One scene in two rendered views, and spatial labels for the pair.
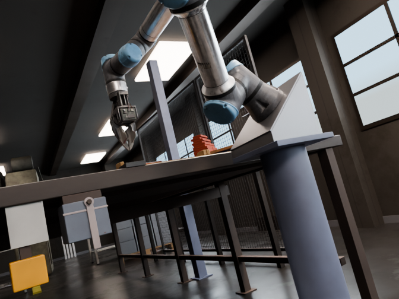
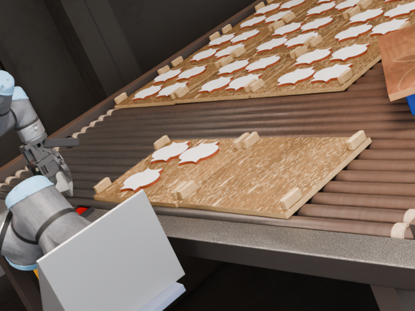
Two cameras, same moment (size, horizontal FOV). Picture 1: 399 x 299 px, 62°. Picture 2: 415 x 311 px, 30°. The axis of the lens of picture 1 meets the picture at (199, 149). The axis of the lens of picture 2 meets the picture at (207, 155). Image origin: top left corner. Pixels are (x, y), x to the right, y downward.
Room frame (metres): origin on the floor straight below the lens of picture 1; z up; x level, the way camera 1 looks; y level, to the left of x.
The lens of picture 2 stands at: (1.51, -1.96, 1.71)
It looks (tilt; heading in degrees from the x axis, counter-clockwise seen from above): 20 degrees down; 87
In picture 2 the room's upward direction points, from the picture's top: 24 degrees counter-clockwise
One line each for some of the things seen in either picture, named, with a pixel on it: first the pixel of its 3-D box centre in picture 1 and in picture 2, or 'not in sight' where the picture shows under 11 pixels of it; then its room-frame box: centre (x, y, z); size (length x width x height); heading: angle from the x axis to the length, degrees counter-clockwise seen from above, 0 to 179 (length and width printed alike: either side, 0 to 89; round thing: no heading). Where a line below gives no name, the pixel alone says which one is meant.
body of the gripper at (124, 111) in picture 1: (122, 110); (42, 156); (1.19, 0.24, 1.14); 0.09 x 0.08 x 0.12; 34
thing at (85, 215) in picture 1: (85, 221); not in sight; (1.08, 0.42, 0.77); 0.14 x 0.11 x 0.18; 123
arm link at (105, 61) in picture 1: (113, 70); (16, 108); (1.19, 0.25, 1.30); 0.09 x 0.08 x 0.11; 44
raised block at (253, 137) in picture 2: not in sight; (250, 140); (1.76, 0.12, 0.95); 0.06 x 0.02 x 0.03; 32
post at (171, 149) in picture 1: (175, 164); not in sight; (3.54, 0.29, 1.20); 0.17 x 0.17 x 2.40; 33
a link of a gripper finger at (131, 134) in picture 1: (132, 136); (62, 186); (1.20, 0.23, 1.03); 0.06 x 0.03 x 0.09; 34
